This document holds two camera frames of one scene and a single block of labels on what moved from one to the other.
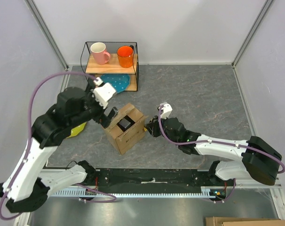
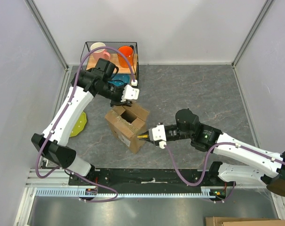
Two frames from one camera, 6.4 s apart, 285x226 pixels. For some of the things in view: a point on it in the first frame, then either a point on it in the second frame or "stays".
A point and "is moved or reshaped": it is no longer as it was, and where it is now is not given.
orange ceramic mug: (125, 54) stays
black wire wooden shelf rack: (98, 58) stays
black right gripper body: (156, 131) → (155, 142)
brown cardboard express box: (123, 141) is moved or reshaped
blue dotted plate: (119, 82) stays
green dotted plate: (75, 131) stays
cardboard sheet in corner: (213, 221) stays
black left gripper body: (101, 117) → (116, 99)
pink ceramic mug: (98, 50) stays
